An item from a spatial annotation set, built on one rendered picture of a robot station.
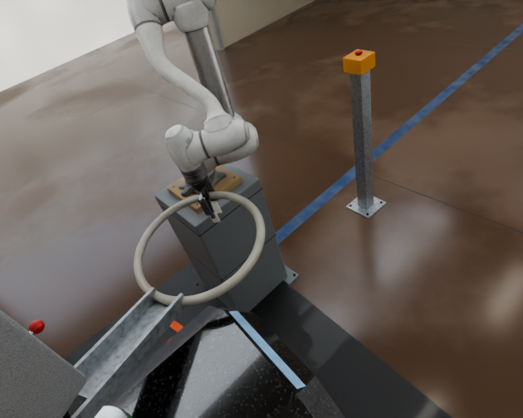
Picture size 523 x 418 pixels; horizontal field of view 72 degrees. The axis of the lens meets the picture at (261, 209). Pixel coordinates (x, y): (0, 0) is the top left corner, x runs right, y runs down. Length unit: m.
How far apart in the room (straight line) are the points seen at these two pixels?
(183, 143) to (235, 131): 0.18
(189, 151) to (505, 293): 1.78
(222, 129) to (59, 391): 0.86
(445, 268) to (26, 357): 2.07
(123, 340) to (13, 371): 0.44
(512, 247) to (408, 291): 0.67
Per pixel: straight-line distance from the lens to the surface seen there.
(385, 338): 2.08
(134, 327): 1.20
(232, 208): 1.73
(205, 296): 1.16
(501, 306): 2.28
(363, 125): 2.24
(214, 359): 1.15
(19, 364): 0.79
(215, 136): 1.26
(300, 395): 1.07
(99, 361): 1.15
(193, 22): 1.52
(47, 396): 0.85
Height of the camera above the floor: 1.84
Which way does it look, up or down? 41 degrees down
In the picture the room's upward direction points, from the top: 17 degrees counter-clockwise
